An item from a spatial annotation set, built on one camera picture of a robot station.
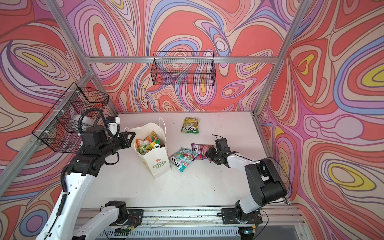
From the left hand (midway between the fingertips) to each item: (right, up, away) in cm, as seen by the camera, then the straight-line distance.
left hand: (136, 132), depth 69 cm
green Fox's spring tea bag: (-1, -10, +12) cm, 16 cm away
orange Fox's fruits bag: (-3, -7, +16) cm, 18 cm away
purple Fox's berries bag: (+32, -12, +26) cm, 43 cm away
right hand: (+37, -17, +24) cm, 48 cm away
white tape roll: (-24, +5, +1) cm, 24 cm away
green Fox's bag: (+25, +4, +38) cm, 46 cm away
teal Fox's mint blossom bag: (+20, -17, +21) cm, 33 cm away
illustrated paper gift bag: (+8, -15, +7) cm, 18 cm away
